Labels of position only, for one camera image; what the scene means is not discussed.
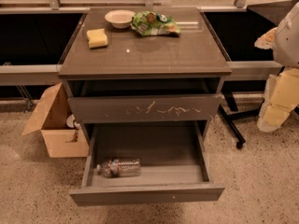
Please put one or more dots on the green chip bag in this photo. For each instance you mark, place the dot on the green chip bag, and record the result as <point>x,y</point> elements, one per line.
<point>150,23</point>

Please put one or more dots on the clear plastic water bottle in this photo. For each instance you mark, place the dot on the clear plastic water bottle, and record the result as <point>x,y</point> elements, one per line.
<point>119,167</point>

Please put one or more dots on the white bowl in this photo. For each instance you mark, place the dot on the white bowl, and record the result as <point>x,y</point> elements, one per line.
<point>120,19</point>

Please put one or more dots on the black folding table stand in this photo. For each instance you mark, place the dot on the black folding table stand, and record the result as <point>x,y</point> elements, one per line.
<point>274,12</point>

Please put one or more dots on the grey drawer cabinet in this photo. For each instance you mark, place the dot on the grey drawer cabinet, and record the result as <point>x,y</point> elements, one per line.
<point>135,65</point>

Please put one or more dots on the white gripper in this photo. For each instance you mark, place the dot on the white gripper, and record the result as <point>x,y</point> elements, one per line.
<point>287,42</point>

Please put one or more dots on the closed grey upper drawer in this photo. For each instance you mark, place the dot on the closed grey upper drawer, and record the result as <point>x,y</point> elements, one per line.
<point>119,109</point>

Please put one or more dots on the open grey lower drawer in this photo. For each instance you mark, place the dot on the open grey lower drawer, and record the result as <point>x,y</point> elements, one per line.
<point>173,165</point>

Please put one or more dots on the yellow sponge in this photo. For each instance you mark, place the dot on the yellow sponge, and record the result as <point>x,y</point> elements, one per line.
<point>97,38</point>

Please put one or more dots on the open cardboard box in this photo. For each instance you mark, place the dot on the open cardboard box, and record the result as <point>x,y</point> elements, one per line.
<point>52,117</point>

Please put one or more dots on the metal window railing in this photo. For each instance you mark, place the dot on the metal window railing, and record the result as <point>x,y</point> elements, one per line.
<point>47,74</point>

